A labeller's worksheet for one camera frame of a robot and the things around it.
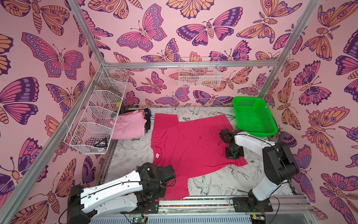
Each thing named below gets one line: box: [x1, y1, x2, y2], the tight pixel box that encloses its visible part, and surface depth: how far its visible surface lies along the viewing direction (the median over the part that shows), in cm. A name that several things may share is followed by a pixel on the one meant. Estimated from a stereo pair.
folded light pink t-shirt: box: [112, 110, 147, 140], surface depth 102 cm
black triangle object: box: [93, 137, 108, 147], surface depth 78 cm
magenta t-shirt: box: [151, 112, 248, 200], surface depth 99 cm
